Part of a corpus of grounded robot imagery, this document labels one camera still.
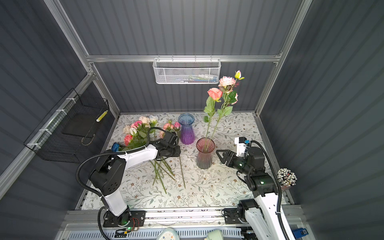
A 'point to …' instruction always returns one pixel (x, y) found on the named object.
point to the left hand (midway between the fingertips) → (179, 151)
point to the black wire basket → (75, 132)
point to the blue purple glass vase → (187, 133)
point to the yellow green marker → (102, 116)
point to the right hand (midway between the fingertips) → (221, 154)
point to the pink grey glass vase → (204, 158)
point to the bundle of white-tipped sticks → (286, 178)
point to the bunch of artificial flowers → (137, 134)
